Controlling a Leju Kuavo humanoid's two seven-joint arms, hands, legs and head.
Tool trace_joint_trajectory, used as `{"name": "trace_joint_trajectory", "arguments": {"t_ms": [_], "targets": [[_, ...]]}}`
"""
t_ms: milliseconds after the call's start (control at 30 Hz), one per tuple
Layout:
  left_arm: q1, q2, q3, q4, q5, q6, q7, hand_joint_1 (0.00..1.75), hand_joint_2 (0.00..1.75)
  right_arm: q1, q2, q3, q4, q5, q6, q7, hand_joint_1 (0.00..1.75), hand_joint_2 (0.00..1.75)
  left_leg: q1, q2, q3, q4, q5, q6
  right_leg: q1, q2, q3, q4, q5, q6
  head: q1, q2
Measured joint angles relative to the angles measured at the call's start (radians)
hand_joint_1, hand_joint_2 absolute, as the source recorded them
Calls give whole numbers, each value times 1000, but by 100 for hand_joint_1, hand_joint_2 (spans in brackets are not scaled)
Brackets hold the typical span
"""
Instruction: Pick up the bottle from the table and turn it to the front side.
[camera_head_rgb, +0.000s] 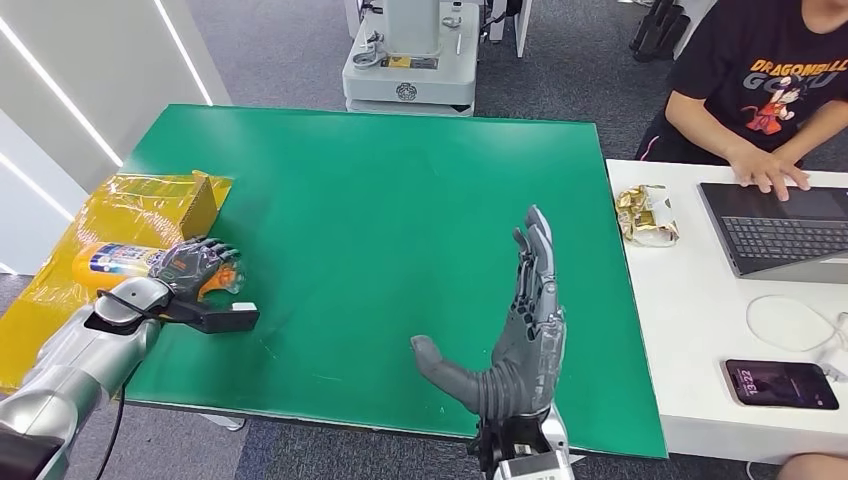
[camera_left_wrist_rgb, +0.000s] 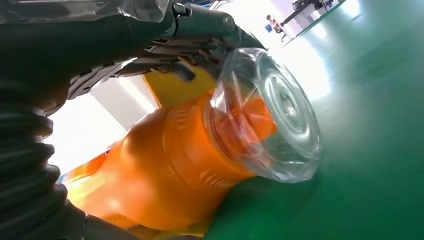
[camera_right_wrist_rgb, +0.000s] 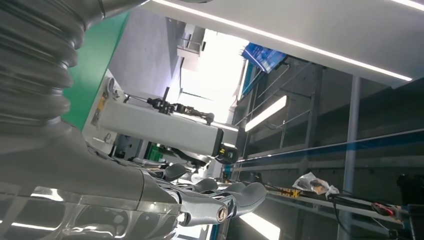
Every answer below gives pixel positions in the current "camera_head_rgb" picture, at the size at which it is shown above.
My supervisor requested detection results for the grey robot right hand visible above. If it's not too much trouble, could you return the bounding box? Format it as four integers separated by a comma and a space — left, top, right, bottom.
409, 205, 568, 422

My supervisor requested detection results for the orange plastic bottle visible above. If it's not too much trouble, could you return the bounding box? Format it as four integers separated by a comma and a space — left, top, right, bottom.
71, 242, 246, 299

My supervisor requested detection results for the dark grey laptop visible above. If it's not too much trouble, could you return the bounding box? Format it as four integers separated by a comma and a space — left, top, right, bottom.
697, 182, 848, 286

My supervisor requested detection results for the person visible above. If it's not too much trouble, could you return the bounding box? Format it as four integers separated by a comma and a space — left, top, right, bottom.
635, 0, 848, 202

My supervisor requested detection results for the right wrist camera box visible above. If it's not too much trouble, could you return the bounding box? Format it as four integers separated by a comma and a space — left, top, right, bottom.
493, 452, 576, 480

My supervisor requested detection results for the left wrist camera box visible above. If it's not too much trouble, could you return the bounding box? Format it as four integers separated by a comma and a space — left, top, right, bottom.
158, 299, 260, 335

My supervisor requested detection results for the person's hand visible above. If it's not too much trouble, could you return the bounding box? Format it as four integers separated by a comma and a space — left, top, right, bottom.
727, 142, 814, 202

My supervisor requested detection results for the white charger plug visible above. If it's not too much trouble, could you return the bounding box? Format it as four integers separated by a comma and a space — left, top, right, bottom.
818, 351, 848, 384

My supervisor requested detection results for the black chair base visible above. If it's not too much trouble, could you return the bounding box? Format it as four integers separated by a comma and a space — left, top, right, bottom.
627, 0, 692, 64

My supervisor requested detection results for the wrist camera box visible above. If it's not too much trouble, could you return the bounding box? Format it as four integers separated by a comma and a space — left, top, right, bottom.
158, 299, 260, 335
493, 452, 576, 480

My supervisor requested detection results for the black smartphone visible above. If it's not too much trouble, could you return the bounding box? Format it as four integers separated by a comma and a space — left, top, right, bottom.
723, 358, 841, 412

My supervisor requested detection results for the white cable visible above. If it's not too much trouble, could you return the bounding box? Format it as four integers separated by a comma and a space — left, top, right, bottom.
745, 294, 848, 356

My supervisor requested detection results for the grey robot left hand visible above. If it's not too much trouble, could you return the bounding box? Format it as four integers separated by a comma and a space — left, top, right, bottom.
148, 237, 241, 303

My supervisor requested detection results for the gold snack wrapper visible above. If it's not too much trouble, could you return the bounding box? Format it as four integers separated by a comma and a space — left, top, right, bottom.
614, 184, 681, 249

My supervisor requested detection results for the person's knee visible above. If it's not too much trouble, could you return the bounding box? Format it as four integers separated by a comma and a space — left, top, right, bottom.
771, 453, 848, 480

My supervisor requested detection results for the white panel stand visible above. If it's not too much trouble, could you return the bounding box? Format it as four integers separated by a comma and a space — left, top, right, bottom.
488, 0, 533, 59

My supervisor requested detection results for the yellow film-wrapped cardboard box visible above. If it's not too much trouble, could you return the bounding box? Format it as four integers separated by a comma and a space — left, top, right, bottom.
0, 170, 234, 395

